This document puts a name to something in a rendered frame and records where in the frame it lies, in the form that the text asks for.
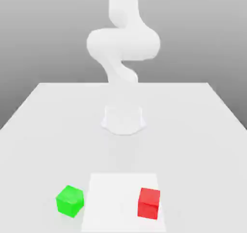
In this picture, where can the small green cube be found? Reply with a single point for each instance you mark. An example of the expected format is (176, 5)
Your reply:
(69, 201)

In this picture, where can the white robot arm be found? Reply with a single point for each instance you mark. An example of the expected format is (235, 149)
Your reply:
(123, 43)

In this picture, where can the small red cube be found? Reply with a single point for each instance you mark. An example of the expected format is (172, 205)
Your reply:
(148, 203)

